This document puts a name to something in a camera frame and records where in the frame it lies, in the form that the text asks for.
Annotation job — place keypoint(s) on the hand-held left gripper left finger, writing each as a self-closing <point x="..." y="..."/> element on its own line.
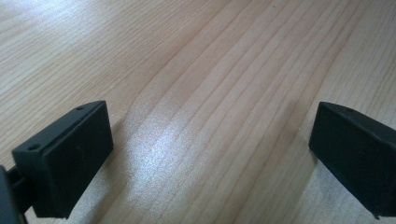
<point x="68" y="161"/>

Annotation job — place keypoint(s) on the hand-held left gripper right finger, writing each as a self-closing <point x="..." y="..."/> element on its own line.
<point x="355" y="155"/>

